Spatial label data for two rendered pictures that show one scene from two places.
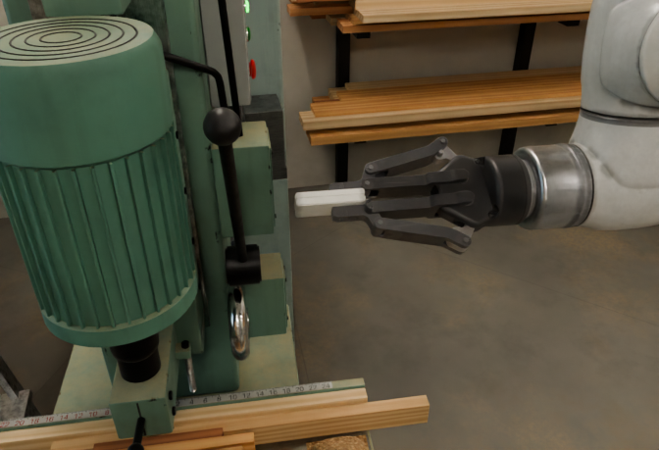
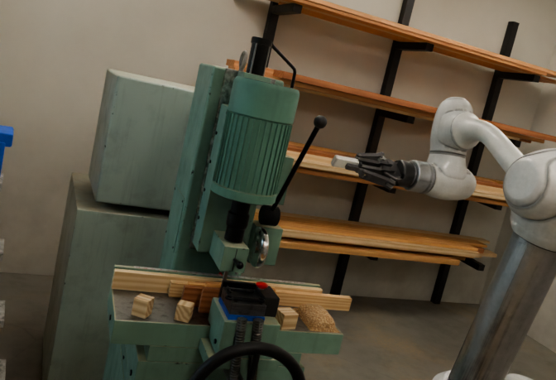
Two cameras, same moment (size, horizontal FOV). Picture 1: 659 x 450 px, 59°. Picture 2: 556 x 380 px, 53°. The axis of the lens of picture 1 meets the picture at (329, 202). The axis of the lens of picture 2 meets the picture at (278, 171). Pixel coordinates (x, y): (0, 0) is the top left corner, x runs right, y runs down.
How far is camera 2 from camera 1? 1.05 m
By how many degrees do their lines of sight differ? 26
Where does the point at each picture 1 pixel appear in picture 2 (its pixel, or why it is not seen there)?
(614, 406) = not seen: outside the picture
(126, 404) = (232, 248)
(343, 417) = (312, 295)
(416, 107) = (287, 227)
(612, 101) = (442, 146)
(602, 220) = (438, 189)
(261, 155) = (289, 162)
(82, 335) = (243, 195)
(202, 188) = not seen: hidden behind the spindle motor
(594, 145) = (435, 161)
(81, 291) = (251, 175)
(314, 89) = not seen: hidden behind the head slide
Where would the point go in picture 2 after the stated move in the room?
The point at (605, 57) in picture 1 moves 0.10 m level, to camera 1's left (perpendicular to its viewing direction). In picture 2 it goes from (439, 130) to (407, 122)
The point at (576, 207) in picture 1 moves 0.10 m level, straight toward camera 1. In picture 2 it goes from (429, 180) to (428, 184)
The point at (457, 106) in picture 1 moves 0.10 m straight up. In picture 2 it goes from (314, 232) to (318, 218)
